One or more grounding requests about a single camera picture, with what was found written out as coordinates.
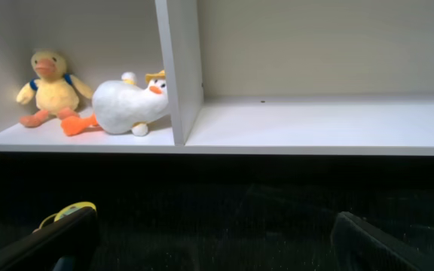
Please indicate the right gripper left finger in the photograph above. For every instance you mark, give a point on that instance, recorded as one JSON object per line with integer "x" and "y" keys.
{"x": 51, "y": 244}

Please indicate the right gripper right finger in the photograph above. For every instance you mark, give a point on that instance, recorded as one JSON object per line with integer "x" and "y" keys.
{"x": 371, "y": 248}

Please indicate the yellow cat face rattle drum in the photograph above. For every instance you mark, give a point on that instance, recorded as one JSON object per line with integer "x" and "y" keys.
{"x": 74, "y": 207}

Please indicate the white shelf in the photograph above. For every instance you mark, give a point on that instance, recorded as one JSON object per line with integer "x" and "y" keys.
{"x": 315, "y": 124}

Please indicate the yellow plush duck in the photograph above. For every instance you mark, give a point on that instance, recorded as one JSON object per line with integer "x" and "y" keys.
{"x": 53, "y": 92}

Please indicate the white plush duck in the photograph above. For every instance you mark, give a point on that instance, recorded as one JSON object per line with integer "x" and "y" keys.
{"x": 126, "y": 105}

